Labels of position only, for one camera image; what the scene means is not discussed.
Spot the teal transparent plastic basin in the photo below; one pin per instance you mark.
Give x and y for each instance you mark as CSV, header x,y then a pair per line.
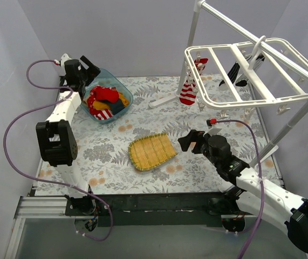
x,y
106,79

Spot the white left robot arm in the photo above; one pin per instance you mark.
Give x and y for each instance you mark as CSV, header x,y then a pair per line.
x,y
56,140

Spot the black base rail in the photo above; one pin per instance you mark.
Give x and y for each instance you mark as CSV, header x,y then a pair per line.
x,y
155,209

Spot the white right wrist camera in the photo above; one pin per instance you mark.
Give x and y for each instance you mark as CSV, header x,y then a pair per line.
x,y
213,128

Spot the red white striped sock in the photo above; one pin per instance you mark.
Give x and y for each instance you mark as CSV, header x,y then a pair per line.
x,y
189,90
102,114

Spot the red sock with white pattern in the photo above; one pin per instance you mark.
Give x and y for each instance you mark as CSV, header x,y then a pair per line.
x,y
90,100

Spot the black white striped sock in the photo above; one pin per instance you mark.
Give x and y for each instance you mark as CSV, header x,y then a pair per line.
x,y
232,74

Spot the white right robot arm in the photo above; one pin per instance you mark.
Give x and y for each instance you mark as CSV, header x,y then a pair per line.
x,y
275,205

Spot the mustard yellow sock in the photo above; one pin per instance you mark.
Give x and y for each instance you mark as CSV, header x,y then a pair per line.
x,y
123,99
98,105

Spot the white drying rack stand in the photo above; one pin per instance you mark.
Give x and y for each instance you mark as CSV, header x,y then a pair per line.
x,y
269,148

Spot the white clip sock hanger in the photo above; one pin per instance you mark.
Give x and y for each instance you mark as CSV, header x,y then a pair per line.
x,y
290,64

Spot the woven bamboo tray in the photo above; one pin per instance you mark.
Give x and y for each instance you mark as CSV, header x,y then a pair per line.
x,y
151,151

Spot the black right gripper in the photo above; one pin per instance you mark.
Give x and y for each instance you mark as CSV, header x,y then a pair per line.
x,y
197,143

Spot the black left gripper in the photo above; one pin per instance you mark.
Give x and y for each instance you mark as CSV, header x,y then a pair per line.
x,y
84,73

